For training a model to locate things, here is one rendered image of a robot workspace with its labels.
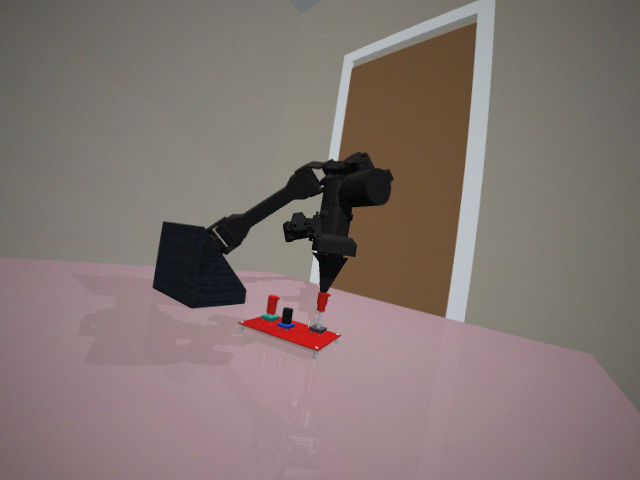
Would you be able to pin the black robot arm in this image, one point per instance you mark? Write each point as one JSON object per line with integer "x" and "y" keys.
{"x": 350, "y": 183}

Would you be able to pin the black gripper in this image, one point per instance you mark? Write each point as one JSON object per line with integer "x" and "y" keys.
{"x": 333, "y": 243}

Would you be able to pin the red circuit board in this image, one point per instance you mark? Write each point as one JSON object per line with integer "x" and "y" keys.
{"x": 314, "y": 337}

